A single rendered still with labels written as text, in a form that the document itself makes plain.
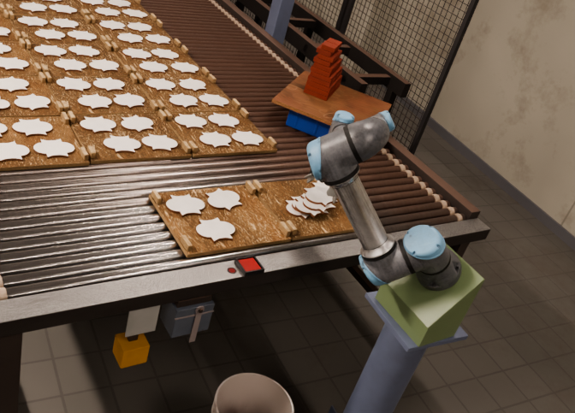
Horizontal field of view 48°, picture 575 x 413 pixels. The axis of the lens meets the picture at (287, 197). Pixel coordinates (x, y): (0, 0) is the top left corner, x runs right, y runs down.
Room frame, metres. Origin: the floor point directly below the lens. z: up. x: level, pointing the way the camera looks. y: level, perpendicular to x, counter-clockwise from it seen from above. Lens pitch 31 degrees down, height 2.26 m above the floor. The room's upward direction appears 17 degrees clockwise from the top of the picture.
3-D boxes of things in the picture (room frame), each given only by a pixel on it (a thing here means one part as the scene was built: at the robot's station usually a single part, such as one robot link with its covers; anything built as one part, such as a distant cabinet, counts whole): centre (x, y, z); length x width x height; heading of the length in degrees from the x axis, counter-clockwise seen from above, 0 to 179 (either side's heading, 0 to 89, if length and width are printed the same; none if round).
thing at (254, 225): (1.92, 0.21, 0.93); 0.41 x 0.35 x 0.02; 130
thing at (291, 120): (2.96, -0.06, 0.97); 0.31 x 0.31 x 0.10; 80
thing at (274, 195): (2.19, -0.11, 0.93); 0.41 x 0.35 x 0.02; 129
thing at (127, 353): (1.45, 0.33, 0.74); 0.09 x 0.08 x 0.24; 131
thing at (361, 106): (3.02, -0.08, 1.03); 0.50 x 0.50 x 0.02; 80
